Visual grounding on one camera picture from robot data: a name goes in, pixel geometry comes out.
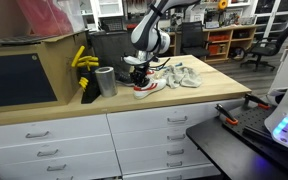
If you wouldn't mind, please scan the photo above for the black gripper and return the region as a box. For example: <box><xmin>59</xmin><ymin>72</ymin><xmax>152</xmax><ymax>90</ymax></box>
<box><xmin>131</xmin><ymin>61</ymin><xmax>152</xmax><ymax>87</ymax></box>

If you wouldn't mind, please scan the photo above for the white shoe red stripe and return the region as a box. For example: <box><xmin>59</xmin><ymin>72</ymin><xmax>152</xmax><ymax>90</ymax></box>
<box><xmin>132</xmin><ymin>77</ymin><xmax>168</xmax><ymax>100</ymax></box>
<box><xmin>145</xmin><ymin>69</ymin><xmax>157</xmax><ymax>81</ymax></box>

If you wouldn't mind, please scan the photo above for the dark gray shoe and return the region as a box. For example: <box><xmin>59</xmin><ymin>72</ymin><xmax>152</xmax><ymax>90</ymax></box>
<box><xmin>114</xmin><ymin>71</ymin><xmax>135</xmax><ymax>87</ymax></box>

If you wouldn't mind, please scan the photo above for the silver metal cylinder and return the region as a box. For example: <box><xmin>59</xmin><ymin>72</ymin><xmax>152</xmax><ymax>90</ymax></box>
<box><xmin>94</xmin><ymin>66</ymin><xmax>119</xmax><ymax>98</ymax></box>

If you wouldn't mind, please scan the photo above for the blue marker pen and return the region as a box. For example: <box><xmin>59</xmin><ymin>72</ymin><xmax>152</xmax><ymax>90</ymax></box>
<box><xmin>155</xmin><ymin>62</ymin><xmax>183</xmax><ymax>70</ymax></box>

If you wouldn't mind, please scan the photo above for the gray fabric bin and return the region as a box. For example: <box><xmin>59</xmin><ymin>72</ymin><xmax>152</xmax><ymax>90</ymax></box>
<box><xmin>89</xmin><ymin>29</ymin><xmax>138</xmax><ymax>76</ymax></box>

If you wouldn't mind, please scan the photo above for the beige crumpled cloth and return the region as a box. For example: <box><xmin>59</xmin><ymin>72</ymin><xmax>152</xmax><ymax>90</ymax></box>
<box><xmin>159</xmin><ymin>64</ymin><xmax>203</xmax><ymax>89</ymax></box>

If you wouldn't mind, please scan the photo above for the black clamp stand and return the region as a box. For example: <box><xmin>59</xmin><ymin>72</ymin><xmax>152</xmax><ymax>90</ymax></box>
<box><xmin>80</xmin><ymin>64</ymin><xmax>102</xmax><ymax>104</ymax></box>

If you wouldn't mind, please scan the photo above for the small yellow spring clamp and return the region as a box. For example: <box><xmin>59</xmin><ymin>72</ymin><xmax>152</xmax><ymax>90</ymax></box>
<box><xmin>78</xmin><ymin>76</ymin><xmax>89</xmax><ymax>92</ymax></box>

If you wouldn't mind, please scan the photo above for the black office chair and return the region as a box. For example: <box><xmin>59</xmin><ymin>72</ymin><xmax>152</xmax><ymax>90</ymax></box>
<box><xmin>239</xmin><ymin>11</ymin><xmax>288</xmax><ymax>73</ymax></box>
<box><xmin>180</xmin><ymin>20</ymin><xmax>212</xmax><ymax>59</ymax></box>

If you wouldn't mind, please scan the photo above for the white glass door cabinet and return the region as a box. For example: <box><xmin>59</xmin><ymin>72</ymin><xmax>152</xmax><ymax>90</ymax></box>
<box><xmin>90</xmin><ymin>0</ymin><xmax>125</xmax><ymax>18</ymax></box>

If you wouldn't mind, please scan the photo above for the orange storage bin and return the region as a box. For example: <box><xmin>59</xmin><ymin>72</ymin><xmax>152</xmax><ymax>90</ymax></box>
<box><xmin>208</xmin><ymin>43</ymin><xmax>227</xmax><ymax>55</ymax></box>
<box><xmin>208</xmin><ymin>33</ymin><xmax>230</xmax><ymax>43</ymax></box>

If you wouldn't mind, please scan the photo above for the wooden top white drawer workbench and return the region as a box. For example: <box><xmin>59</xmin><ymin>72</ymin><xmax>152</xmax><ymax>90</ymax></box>
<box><xmin>0</xmin><ymin>54</ymin><xmax>253</xmax><ymax>180</ymax></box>

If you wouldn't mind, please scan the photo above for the black orange bar clamp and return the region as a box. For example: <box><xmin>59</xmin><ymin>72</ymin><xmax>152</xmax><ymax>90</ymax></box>
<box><xmin>243</xmin><ymin>93</ymin><xmax>271</xmax><ymax>111</ymax></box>
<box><xmin>214</xmin><ymin>103</ymin><xmax>239</xmax><ymax>126</ymax></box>

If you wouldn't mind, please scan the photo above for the wooden shelf unit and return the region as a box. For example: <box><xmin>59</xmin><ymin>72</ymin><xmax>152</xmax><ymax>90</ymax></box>
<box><xmin>202</xmin><ymin>23</ymin><xmax>262</xmax><ymax>64</ymax></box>

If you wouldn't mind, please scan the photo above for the black robot table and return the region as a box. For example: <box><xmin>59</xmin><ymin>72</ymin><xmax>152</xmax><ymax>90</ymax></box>
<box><xmin>186</xmin><ymin>114</ymin><xmax>288</xmax><ymax>180</ymax></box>

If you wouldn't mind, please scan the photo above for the yellow round reel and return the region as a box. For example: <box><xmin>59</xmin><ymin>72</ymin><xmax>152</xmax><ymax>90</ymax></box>
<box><xmin>217</xmin><ymin>0</ymin><xmax>229</xmax><ymax>10</ymax></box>

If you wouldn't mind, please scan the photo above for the pink plastic bin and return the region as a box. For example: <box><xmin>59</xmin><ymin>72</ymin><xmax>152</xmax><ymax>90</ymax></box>
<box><xmin>16</xmin><ymin>0</ymin><xmax>87</xmax><ymax>38</ymax></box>

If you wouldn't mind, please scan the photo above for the black perforated plate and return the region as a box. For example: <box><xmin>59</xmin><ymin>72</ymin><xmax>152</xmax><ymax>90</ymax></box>
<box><xmin>222</xmin><ymin>103</ymin><xmax>288</xmax><ymax>148</ymax></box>

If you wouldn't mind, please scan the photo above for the gray flat board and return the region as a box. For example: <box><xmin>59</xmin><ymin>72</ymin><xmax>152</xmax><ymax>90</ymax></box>
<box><xmin>0</xmin><ymin>33</ymin><xmax>58</xmax><ymax>46</ymax></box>

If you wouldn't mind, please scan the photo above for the tall white glass cabinet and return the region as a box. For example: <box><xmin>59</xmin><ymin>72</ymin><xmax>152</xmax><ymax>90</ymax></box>
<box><xmin>253</xmin><ymin>0</ymin><xmax>288</xmax><ymax>39</ymax></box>

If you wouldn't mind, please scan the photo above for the black wire basket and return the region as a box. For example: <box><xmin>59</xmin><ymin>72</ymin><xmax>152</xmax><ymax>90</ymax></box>
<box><xmin>98</xmin><ymin>16</ymin><xmax>125</xmax><ymax>33</ymax></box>

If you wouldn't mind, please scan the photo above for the yellow clamp long handle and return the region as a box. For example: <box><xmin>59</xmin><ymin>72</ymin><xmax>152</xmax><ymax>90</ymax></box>
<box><xmin>71</xmin><ymin>45</ymin><xmax>86</xmax><ymax>68</ymax></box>

